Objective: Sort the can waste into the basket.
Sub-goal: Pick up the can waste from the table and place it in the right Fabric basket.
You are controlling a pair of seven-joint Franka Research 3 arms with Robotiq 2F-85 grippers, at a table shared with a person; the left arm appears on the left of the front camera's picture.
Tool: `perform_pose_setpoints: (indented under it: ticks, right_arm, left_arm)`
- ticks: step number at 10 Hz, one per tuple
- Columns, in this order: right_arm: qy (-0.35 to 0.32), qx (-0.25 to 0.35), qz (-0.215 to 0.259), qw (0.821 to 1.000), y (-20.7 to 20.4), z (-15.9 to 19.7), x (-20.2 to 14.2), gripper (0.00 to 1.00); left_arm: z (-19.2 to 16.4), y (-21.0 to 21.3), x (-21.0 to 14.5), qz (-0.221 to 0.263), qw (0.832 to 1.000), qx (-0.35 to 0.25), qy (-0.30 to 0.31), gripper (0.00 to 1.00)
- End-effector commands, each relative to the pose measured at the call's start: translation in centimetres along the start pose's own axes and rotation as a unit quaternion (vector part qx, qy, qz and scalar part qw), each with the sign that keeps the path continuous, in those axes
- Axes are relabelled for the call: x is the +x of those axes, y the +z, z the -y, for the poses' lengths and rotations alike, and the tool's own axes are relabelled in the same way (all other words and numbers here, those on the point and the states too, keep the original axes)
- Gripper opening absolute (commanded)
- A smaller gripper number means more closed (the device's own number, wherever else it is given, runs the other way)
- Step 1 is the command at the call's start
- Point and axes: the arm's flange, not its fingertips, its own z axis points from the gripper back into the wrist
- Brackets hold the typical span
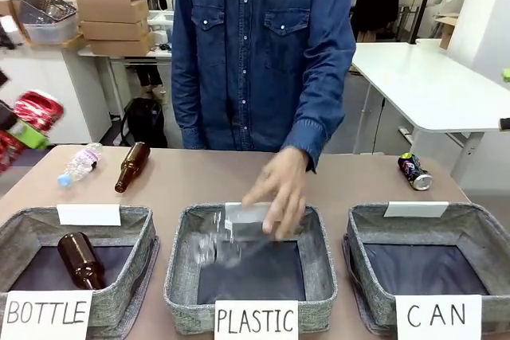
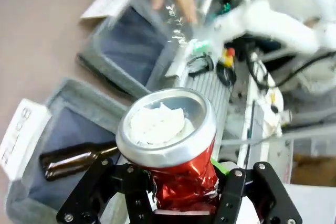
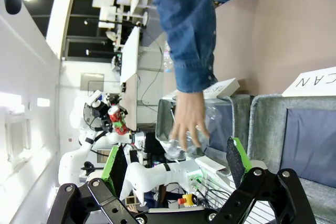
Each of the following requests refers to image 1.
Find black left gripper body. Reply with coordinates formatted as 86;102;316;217
0;100;19;131

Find crushed clear plastic bottle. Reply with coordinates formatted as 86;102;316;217
190;212;245;269

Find person's left forearm denim sleeve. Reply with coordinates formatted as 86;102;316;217
283;72;358;174

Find person's right forearm denim sleeve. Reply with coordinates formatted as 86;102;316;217
171;53;203;150

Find black drink can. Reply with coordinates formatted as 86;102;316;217
397;152;434;192

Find grey fabric basket can label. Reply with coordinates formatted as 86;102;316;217
341;201;510;336

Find grey fabric basket bottle label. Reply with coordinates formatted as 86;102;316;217
0;205;161;340

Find white paper sign CAN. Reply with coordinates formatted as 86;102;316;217
394;294;484;340

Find grey fabric basket plastic label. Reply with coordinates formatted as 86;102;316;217
163;201;338;336

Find person's left hand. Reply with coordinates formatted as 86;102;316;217
241;146;311;240

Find red plastic package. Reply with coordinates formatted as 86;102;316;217
13;90;65;132
0;129;27;174

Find clear bottle with blue cap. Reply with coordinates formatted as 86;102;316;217
57;142;104;190

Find small cardboard box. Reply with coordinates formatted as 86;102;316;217
433;13;460;51

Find white desk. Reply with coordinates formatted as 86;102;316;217
350;38;510;188

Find blank white card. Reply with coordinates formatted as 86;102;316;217
382;201;450;219
56;203;123;227

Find brown glass bottle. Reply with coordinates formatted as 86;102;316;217
57;231;107;291
114;141;152;194

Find clear plastic storage container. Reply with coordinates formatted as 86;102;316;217
18;0;80;45

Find black backpack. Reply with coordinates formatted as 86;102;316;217
119;96;169;149

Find flat cardboard box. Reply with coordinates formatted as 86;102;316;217
84;31;157;57
79;18;151;42

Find white appliance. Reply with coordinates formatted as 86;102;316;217
148;9;175;51

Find white paper sign BOTTLE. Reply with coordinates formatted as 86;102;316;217
0;289;94;340

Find blue denim shirt torso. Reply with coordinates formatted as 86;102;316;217
171;0;358;154

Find white paper sign PLASTIC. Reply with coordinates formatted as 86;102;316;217
214;299;300;340

